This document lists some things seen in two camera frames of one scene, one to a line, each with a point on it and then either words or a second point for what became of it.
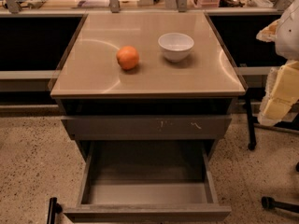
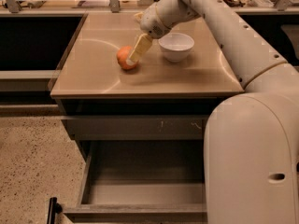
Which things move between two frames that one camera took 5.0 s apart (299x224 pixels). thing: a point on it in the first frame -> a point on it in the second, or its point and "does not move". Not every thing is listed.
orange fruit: (127, 57) does not move
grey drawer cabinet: (154, 85) does not move
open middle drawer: (148, 181) does not move
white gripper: (289, 36) -> (150, 22)
